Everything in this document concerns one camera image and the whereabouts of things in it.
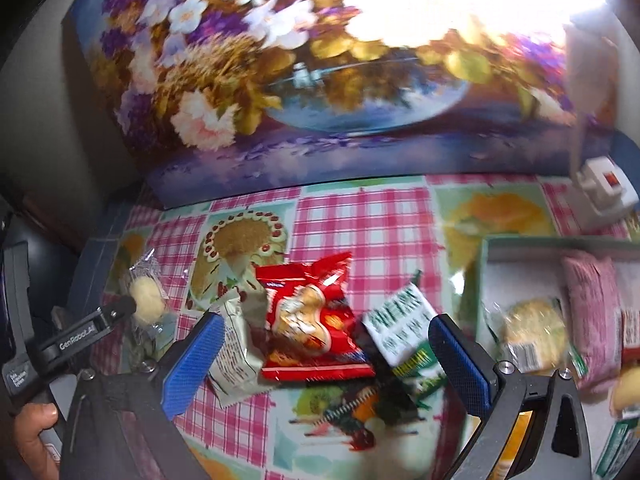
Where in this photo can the clear round pastry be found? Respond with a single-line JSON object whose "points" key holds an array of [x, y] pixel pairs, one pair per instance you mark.
{"points": [[535, 335]]}

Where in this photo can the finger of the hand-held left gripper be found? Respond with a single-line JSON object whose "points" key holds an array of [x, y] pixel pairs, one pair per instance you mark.
{"points": [[117, 312]]}

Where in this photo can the white tray with green rim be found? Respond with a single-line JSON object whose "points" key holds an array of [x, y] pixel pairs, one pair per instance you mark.
{"points": [[525, 265]]}

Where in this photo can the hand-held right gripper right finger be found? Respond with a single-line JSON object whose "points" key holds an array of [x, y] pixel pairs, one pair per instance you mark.
{"points": [[457, 360]]}

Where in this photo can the person's left hand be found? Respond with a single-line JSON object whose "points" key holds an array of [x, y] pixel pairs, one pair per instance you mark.
{"points": [[32, 445]]}

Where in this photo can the pink checked printed tablecloth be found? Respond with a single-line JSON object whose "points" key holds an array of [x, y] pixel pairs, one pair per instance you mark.
{"points": [[360, 220]]}

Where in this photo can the green white biscuit packet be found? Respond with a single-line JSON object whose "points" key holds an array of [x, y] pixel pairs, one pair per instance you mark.
{"points": [[400, 325]]}

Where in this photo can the flower painting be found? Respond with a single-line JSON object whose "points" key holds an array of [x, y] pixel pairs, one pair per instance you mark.
{"points": [[250, 60]]}

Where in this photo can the white power socket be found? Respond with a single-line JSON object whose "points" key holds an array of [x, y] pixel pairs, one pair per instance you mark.
{"points": [[600, 195]]}

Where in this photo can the yellow jelly cup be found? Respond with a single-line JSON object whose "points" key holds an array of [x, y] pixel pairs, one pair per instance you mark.
{"points": [[627, 392]]}

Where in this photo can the clear round yellow cookie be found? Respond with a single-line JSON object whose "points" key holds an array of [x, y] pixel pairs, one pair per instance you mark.
{"points": [[147, 302]]}

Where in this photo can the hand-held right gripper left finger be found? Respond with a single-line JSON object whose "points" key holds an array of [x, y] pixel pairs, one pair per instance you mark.
{"points": [[195, 360]]}

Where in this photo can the pink snack packet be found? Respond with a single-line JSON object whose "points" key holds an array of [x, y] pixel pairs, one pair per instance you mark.
{"points": [[592, 310]]}

